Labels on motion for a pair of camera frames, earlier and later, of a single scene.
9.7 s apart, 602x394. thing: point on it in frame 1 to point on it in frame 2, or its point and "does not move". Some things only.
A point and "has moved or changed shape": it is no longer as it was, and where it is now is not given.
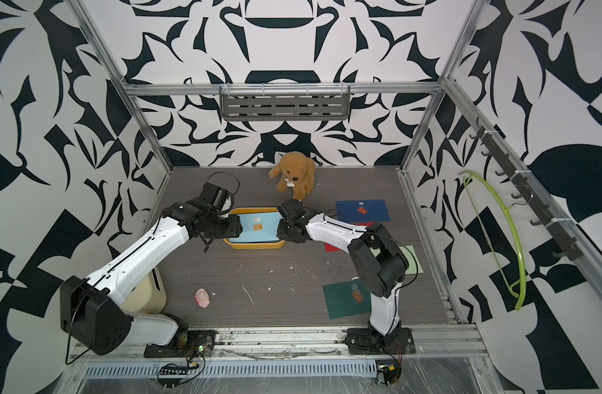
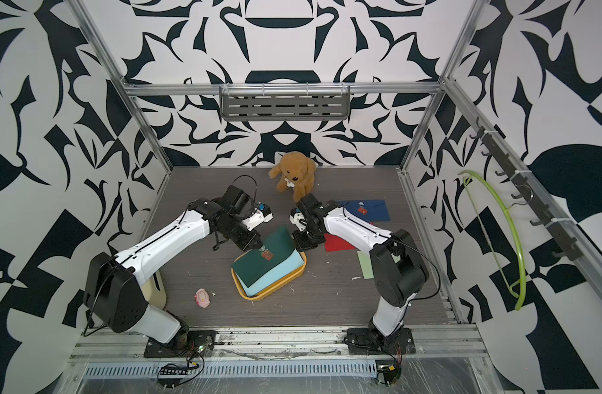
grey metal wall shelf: [285, 103] does not move
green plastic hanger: [522, 299] does not move
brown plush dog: [295, 171] does not move
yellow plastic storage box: [257, 227] has moved or changed shape
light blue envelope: [258, 226] has moved or changed shape
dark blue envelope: [360, 211] does not move
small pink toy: [202, 297] does not move
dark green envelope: [347, 298] to [278, 243]
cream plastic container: [148, 296] does not move
